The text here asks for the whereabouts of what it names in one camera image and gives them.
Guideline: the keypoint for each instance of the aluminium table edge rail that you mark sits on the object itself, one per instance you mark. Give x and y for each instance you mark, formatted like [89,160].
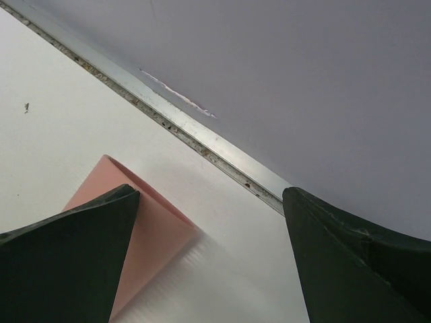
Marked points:
[160,106]

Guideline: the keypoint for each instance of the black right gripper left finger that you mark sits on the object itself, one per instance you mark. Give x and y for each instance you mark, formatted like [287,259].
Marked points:
[67,268]

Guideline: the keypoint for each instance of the pink plastic cup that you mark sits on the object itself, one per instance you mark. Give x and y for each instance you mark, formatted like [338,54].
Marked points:
[160,232]

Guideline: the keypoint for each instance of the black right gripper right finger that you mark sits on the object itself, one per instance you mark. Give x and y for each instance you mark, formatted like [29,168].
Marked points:
[353,270]

